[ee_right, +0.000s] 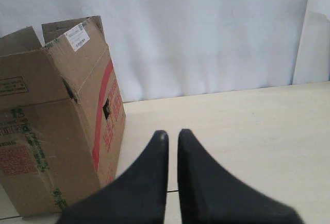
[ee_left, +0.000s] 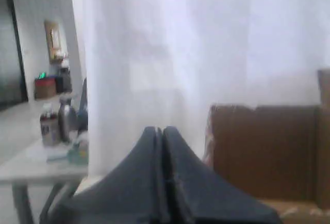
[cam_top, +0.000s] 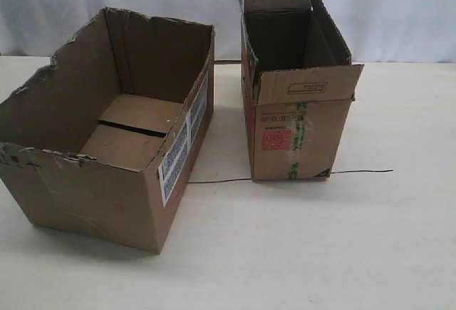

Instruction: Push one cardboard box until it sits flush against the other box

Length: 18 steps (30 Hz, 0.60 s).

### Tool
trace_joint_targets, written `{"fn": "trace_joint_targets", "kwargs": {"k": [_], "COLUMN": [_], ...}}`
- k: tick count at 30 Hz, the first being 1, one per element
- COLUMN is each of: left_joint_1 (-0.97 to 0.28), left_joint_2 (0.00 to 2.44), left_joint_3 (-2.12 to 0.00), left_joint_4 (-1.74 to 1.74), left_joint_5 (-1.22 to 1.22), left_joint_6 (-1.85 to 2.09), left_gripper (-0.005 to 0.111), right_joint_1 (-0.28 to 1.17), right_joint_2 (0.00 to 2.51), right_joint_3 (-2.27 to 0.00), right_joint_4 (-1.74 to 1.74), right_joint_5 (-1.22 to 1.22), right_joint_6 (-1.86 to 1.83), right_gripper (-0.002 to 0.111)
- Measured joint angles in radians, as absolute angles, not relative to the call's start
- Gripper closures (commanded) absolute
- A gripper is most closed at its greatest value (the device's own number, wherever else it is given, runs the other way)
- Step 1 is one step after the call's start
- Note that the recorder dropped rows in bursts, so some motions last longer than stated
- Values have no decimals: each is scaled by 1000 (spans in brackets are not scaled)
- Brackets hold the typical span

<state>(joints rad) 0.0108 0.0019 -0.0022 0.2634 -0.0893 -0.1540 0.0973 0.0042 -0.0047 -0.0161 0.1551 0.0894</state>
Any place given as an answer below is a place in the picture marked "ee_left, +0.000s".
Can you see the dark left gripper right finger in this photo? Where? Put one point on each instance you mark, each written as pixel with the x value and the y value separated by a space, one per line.
pixel 197 194

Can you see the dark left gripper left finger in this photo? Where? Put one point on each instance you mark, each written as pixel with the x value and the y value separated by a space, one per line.
pixel 133 192

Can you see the wide cardboard box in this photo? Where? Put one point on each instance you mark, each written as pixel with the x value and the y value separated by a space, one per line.
pixel 278 154

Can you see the red brown box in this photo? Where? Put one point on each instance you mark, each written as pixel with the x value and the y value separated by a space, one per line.
pixel 45 88

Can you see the white side table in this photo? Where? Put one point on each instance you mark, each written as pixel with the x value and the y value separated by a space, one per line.
pixel 37 165

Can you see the silver metal bottle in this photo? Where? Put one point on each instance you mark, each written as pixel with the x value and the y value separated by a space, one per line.
pixel 67 118

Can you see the jar with dark lid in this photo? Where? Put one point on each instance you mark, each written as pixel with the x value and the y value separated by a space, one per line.
pixel 49 126

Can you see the white curtain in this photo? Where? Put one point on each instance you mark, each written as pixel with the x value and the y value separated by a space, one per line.
pixel 165 62

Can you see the dark doorway frame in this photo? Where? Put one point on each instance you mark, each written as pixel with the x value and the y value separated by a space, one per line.
pixel 13 85

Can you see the framed picture on wall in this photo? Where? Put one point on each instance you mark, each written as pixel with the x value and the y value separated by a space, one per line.
pixel 53 41

